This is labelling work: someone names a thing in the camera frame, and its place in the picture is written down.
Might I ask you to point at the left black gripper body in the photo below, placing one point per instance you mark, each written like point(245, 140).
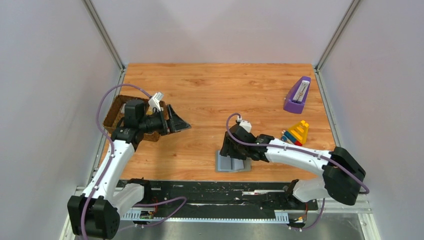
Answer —
point(167, 122)

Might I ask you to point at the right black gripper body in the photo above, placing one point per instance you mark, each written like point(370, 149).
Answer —
point(231, 149)

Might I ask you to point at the grey card holder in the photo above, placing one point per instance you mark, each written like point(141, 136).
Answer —
point(225, 164)

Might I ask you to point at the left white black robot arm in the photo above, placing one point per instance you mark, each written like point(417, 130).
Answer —
point(97, 212)

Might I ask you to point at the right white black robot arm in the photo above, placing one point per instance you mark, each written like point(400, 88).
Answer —
point(339, 175)

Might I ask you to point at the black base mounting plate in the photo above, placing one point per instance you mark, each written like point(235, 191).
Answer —
point(217, 198)

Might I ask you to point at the brown woven divided basket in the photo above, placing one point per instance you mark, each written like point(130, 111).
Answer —
point(126, 112)

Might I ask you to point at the colourful toy block vehicle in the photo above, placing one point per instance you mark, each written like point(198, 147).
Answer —
point(296, 134)

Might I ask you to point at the purple metronome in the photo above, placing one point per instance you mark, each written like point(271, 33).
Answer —
point(295, 100)

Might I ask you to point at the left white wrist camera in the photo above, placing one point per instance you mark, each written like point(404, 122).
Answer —
point(154, 102)

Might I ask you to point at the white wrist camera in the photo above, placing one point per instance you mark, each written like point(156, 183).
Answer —
point(246, 125)
point(154, 102)

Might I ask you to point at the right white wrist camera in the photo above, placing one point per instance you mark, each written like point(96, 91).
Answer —
point(246, 125)

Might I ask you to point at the white slotted cable duct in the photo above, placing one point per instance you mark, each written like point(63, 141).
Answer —
point(277, 217)

